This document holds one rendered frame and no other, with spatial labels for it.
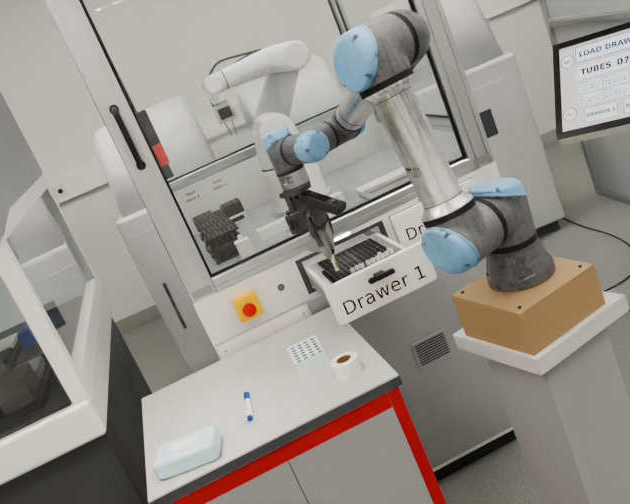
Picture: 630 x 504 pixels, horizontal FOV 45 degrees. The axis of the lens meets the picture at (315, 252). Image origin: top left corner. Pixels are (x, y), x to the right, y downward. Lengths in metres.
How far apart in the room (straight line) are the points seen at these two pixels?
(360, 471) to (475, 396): 0.84
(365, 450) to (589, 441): 0.51
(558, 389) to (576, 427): 0.11
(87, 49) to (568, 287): 1.34
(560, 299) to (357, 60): 0.65
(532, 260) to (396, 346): 0.83
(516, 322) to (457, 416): 1.00
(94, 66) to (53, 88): 3.35
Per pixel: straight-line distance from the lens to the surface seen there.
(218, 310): 2.23
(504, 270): 1.68
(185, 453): 1.76
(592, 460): 1.88
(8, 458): 2.11
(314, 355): 1.92
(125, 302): 5.68
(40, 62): 5.49
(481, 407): 2.61
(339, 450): 1.80
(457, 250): 1.52
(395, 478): 1.88
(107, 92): 2.13
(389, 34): 1.53
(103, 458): 2.18
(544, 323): 1.65
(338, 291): 1.93
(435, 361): 2.47
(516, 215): 1.64
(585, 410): 1.82
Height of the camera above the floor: 1.56
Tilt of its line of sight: 16 degrees down
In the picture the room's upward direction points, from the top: 23 degrees counter-clockwise
